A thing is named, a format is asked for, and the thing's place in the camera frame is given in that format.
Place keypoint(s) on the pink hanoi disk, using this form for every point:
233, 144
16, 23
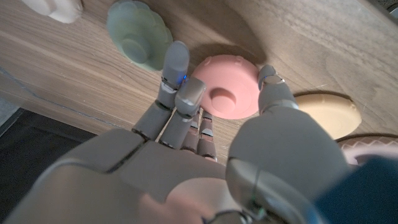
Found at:
367, 146

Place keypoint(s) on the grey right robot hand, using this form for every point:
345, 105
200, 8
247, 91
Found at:
155, 174

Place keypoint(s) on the green hanoi disk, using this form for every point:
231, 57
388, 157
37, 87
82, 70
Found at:
136, 34

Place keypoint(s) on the small beige hanoi disk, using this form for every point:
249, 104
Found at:
56, 9

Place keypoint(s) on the blue right wrist connector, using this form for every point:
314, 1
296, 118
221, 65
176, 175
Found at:
360, 193

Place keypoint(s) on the coral red hanoi disk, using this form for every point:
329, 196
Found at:
230, 90

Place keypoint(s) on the large orange hanoi disk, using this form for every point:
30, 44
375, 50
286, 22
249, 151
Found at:
329, 115

